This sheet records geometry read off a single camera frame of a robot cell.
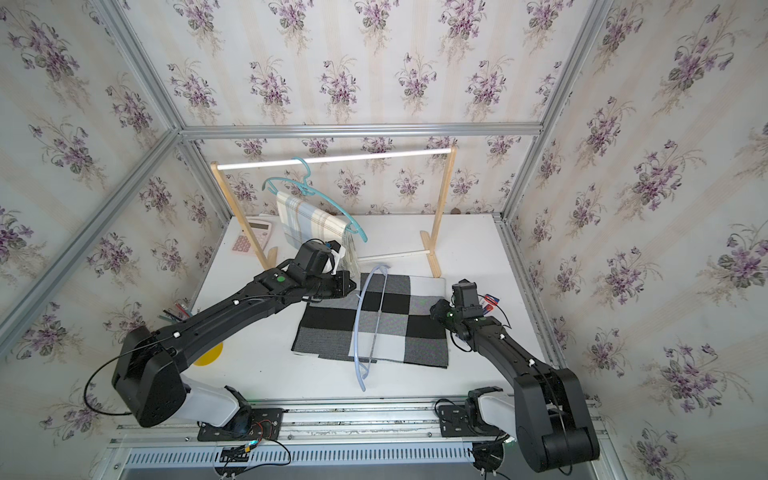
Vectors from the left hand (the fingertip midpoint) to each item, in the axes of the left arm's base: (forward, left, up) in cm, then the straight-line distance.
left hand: (362, 290), depth 79 cm
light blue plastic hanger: (-19, 0, -9) cm, 21 cm away
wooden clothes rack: (+27, -24, -13) cm, 38 cm away
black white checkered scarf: (-5, -13, -16) cm, 21 cm away
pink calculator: (+32, +40, -12) cm, 52 cm away
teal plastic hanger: (+49, +24, -6) cm, 55 cm away
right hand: (+1, -22, -13) cm, 26 cm away
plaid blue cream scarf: (+18, +17, +8) cm, 26 cm away
